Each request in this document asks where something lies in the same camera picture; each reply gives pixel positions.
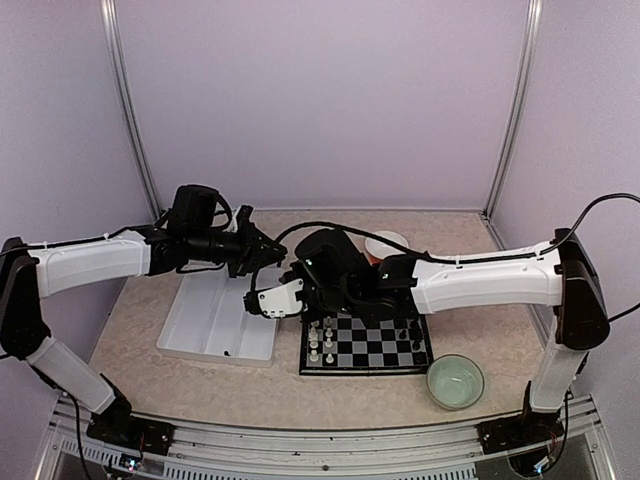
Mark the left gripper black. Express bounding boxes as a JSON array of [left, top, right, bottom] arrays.
[[187, 217, 286, 278]]

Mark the black white chessboard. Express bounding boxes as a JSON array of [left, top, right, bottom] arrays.
[[299, 313, 434, 376]]

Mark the white plastic compartment tray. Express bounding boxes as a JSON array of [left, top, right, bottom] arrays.
[[156, 271, 278, 368]]

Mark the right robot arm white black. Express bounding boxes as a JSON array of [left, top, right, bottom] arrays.
[[244, 221, 638, 444]]

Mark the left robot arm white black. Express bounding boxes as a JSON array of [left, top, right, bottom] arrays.
[[1, 184, 286, 445]]

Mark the red white bowl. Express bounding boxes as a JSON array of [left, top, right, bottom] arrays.
[[364, 231, 409, 265]]

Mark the green glass bowl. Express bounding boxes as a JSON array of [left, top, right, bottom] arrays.
[[426, 354, 485, 411]]

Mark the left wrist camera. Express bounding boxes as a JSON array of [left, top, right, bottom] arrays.
[[228, 205, 254, 233]]

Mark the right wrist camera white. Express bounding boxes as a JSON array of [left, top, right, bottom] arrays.
[[243, 280, 305, 319]]

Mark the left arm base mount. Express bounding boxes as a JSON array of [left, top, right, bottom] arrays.
[[87, 409, 175, 456]]

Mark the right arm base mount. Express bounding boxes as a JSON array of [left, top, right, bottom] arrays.
[[476, 410, 565, 455]]

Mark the front aluminium rail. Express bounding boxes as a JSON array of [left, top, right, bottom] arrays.
[[31, 397, 619, 479]]

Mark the left aluminium frame post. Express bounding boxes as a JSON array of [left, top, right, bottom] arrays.
[[100, 0, 163, 219]]

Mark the aluminium frame post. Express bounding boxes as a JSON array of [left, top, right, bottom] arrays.
[[483, 0, 544, 223], [100, 0, 163, 219]]

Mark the right aluminium frame post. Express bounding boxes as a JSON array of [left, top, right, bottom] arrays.
[[483, 0, 544, 223]]

